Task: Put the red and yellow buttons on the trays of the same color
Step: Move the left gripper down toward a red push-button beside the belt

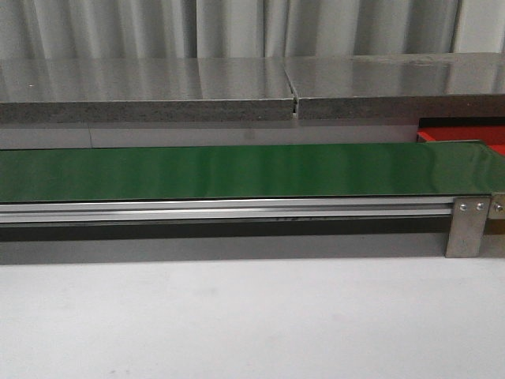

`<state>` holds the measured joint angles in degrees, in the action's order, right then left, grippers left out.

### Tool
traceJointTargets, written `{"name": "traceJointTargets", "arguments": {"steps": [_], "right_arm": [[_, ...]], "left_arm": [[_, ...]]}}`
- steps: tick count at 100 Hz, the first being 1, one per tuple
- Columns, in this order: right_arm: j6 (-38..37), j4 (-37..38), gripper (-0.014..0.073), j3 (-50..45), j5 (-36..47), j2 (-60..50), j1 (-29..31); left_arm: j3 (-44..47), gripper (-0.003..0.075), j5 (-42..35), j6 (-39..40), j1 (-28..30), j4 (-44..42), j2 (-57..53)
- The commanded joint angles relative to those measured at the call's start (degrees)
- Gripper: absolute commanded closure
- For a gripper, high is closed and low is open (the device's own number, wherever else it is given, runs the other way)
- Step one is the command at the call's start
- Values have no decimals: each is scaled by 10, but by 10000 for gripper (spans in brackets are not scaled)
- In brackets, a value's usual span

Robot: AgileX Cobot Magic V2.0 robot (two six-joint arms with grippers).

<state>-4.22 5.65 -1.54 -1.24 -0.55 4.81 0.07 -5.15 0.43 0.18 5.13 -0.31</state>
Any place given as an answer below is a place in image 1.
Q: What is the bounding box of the green conveyor belt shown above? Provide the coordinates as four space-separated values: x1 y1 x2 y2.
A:
1 142 504 203

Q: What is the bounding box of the conveyor end plate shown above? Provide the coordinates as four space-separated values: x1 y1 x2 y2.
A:
486 193 505 235

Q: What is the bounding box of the red plastic tray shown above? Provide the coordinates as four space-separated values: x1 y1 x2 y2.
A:
417 126 505 156

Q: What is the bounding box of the grey pleated curtain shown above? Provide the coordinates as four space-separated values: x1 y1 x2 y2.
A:
1 1 461 59

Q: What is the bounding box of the right grey stone slab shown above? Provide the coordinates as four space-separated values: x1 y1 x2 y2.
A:
284 53 504 119

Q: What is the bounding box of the grey stone slab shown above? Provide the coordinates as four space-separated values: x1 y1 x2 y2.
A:
284 53 504 119
1 58 294 124

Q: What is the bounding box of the metal conveyor support bracket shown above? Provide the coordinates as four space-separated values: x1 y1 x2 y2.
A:
445 197 491 258

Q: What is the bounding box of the aluminium conveyor side rail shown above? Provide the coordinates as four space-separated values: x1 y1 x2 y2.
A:
1 197 455 224

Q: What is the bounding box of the left grey stone slab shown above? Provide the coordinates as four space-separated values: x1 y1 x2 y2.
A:
1 58 294 124

